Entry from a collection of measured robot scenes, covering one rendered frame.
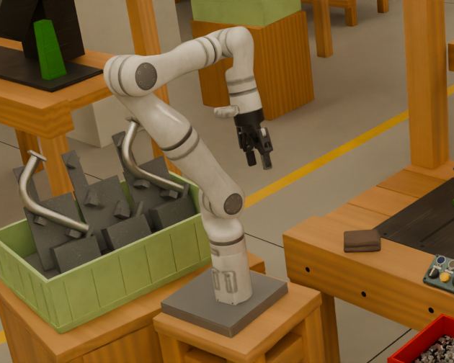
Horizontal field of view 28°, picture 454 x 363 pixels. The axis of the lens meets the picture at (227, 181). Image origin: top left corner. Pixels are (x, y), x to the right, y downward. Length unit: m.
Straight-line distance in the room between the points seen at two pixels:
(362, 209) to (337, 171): 2.38
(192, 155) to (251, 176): 3.08
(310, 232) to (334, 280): 0.16
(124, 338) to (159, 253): 0.26
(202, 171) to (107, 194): 0.73
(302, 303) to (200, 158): 0.51
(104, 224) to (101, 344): 0.44
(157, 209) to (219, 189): 0.65
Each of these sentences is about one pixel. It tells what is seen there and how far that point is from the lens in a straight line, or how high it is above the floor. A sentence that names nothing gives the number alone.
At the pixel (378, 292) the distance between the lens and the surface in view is 2.44.
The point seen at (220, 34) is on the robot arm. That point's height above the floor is 1.55.
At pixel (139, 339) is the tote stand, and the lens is 2.57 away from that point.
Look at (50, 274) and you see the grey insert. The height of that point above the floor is 0.85.
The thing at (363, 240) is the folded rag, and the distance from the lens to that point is 2.47.
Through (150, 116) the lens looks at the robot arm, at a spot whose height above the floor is 1.44.
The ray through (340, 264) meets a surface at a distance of 2.49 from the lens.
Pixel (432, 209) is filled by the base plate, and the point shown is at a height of 0.90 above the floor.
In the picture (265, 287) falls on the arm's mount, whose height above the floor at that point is 0.88.
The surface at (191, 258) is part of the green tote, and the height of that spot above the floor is 0.83.
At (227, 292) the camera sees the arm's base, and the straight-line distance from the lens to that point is 2.33.
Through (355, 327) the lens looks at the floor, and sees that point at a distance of 3.77.
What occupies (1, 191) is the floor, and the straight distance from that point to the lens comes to 5.60.
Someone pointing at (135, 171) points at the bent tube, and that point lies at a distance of 2.77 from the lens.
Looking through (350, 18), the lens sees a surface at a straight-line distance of 7.82.
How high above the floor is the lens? 2.13
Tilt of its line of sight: 24 degrees down
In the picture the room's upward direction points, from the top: 8 degrees counter-clockwise
